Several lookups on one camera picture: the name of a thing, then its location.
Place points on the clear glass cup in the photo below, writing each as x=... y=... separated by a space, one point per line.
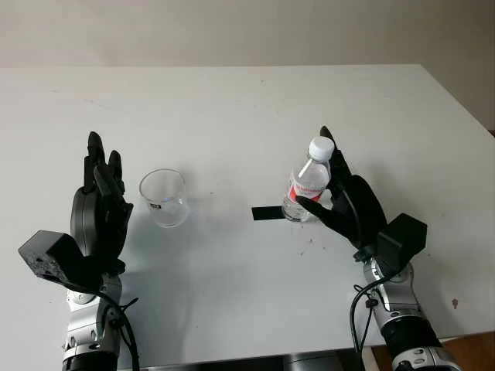
x=168 y=208

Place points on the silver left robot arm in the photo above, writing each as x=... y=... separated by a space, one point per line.
x=85 y=324

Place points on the clear plastic water bottle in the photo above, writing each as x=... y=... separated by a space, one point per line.
x=309 y=178

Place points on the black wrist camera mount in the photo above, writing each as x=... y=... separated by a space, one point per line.
x=50 y=255
x=404 y=235

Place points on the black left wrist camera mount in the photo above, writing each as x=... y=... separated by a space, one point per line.
x=50 y=255

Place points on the black tape strip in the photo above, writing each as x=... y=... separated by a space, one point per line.
x=267 y=213

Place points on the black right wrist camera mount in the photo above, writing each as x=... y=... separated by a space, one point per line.
x=404 y=235

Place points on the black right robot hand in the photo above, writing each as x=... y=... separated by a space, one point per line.
x=359 y=208

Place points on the black robot torso edge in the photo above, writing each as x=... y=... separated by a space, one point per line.
x=270 y=363

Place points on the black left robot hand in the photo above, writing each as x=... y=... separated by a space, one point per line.
x=96 y=220

